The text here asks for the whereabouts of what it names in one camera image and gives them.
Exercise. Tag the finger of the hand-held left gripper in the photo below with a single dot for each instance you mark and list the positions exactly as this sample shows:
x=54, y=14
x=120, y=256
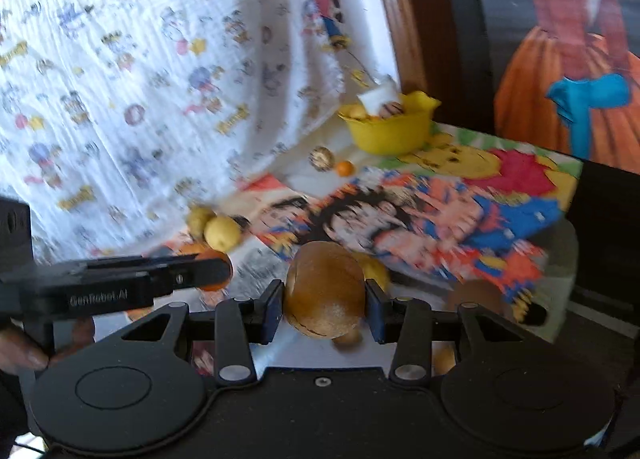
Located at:
x=125, y=264
x=200, y=275

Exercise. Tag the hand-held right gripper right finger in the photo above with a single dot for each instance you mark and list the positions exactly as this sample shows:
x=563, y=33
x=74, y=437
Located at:
x=375, y=314

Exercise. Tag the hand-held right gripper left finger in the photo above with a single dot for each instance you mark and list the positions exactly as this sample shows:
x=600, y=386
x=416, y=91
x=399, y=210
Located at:
x=272, y=311

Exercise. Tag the yellow pear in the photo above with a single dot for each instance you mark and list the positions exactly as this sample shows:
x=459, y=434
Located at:
x=223, y=232

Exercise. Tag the small yellow-green fruit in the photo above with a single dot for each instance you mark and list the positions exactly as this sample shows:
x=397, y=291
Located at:
x=199, y=219

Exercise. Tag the small orange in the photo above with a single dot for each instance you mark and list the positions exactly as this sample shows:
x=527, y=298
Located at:
x=344, y=168

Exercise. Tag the purple striped pepino melon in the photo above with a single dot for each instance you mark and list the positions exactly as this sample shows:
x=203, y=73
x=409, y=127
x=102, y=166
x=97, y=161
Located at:
x=321, y=159

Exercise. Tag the person's left hand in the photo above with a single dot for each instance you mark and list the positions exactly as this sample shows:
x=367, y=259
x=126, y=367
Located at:
x=75, y=334

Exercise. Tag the orange blue comic poster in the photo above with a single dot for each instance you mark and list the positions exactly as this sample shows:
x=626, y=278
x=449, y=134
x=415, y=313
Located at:
x=260, y=186

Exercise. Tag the colourful cartoon poster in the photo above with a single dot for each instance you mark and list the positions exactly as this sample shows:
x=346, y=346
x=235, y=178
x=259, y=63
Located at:
x=425, y=219

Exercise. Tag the white cartoon printed blanket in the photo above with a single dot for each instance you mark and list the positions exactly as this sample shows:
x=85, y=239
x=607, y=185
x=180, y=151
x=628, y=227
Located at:
x=125, y=89

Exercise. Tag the yellow plastic bowl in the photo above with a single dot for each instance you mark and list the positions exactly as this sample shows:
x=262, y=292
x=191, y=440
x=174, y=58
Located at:
x=395, y=134

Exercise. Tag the small striped pepino melon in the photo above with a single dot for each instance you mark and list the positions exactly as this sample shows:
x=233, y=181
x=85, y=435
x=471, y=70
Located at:
x=392, y=110

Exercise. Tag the white cup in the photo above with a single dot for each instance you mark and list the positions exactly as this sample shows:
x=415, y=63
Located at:
x=377, y=96

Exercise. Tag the dark door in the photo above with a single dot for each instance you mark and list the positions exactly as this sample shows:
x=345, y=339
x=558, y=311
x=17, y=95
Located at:
x=465, y=39

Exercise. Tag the wooden door frame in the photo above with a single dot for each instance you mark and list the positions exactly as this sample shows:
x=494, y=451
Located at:
x=395, y=14

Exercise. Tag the wall poster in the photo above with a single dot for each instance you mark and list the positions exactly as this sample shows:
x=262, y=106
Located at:
x=550, y=64

